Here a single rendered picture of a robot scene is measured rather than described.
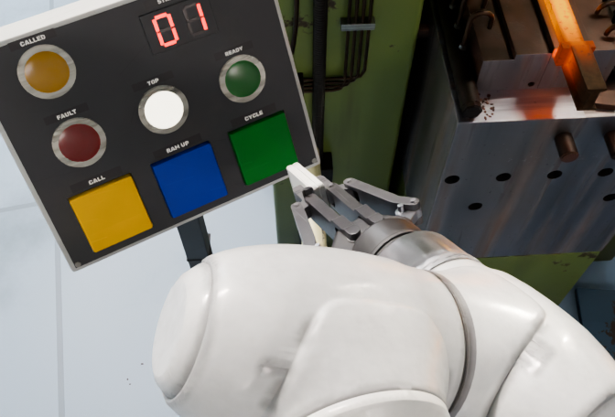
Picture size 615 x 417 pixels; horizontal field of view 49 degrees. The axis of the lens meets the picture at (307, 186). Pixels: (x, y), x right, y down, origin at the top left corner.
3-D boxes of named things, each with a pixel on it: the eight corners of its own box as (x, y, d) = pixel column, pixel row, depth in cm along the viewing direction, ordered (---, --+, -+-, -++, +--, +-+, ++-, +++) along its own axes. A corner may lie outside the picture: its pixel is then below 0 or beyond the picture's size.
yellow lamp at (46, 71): (73, 95, 72) (60, 68, 68) (29, 98, 71) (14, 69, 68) (77, 74, 73) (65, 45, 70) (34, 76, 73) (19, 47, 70)
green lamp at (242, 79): (263, 100, 81) (261, 75, 77) (224, 101, 81) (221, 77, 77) (263, 80, 83) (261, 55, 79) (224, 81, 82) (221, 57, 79)
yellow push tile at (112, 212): (154, 227, 82) (132, 175, 78) (94, 254, 79) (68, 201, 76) (151, 221, 83) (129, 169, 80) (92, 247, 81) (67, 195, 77)
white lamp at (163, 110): (186, 131, 78) (180, 107, 75) (145, 133, 78) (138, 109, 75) (187, 110, 80) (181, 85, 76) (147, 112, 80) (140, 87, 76)
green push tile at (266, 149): (299, 164, 87) (284, 112, 83) (247, 187, 85) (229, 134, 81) (294, 159, 88) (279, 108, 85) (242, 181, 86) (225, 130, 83)
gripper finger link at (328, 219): (372, 263, 62) (359, 270, 62) (318, 216, 71) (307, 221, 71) (364, 229, 60) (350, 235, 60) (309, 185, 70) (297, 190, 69)
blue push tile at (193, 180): (229, 195, 84) (210, 142, 80) (173, 219, 82) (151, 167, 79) (224, 189, 85) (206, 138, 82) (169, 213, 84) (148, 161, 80)
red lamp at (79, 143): (103, 164, 76) (93, 141, 72) (62, 165, 76) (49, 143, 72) (107, 142, 77) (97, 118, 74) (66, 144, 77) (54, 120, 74)
